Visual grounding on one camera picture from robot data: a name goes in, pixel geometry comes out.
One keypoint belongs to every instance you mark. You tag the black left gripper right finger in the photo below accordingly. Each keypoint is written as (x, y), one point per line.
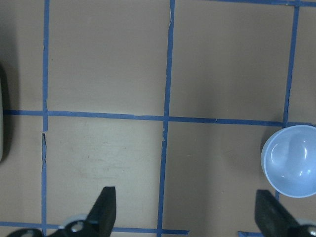
(272, 219)

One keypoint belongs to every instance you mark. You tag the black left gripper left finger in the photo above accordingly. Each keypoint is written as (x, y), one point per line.
(102, 216)

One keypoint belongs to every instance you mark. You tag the blue bowl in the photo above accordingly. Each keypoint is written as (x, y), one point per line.
(288, 160)

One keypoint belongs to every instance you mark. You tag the cream and chrome toaster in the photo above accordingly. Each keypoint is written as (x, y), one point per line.
(1, 125)

